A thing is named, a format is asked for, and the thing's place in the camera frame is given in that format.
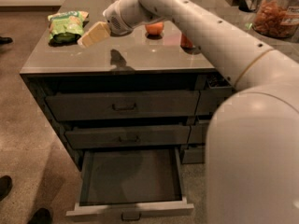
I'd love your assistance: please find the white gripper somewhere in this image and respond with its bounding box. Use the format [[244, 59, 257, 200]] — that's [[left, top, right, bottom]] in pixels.
[[77, 0, 147, 48]]

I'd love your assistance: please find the green rice chip bag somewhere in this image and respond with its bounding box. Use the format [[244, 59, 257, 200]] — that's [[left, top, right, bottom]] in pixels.
[[48, 10, 89, 45]]

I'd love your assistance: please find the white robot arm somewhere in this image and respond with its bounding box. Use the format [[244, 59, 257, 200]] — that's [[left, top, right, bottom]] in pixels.
[[79, 0, 299, 224]]

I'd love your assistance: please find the top left drawer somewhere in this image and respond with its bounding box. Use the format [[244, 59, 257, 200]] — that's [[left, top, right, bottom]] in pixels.
[[46, 91, 199, 121]]

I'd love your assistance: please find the middle left drawer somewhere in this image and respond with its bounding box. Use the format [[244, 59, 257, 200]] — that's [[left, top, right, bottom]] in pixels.
[[64, 125, 190, 149]]

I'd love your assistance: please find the top right drawer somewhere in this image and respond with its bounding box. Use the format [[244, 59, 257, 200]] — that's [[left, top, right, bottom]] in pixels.
[[195, 73, 234, 116]]

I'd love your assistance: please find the open bottom left drawer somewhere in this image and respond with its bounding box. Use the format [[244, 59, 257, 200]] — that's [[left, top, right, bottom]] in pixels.
[[66, 148, 194, 222]]

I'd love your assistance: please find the orange fruit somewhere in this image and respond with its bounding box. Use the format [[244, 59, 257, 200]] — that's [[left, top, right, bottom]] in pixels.
[[145, 22, 164, 35]]

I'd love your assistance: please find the grey kitchen island cabinet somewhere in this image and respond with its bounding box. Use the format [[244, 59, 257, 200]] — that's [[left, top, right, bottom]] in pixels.
[[19, 0, 299, 173]]

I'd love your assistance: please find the red cola can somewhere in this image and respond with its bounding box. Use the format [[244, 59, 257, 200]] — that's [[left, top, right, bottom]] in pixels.
[[180, 34, 193, 49]]

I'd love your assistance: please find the black shoe far left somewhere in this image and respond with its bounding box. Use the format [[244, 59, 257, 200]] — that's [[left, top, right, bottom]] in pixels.
[[0, 36, 13, 45]]

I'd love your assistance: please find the black shoe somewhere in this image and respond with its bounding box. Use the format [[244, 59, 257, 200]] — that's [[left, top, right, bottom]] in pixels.
[[0, 175, 13, 202], [27, 208, 52, 224], [0, 36, 13, 45]]

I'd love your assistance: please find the glass jar of snacks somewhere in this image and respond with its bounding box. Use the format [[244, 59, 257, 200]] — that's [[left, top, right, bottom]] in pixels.
[[252, 0, 299, 38]]

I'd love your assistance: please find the black shoe upper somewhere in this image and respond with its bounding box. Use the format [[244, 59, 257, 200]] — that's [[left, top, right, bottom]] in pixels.
[[0, 175, 13, 202]]

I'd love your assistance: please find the black shoe lower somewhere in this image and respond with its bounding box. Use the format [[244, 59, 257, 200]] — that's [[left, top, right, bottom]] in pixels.
[[27, 208, 52, 224]]

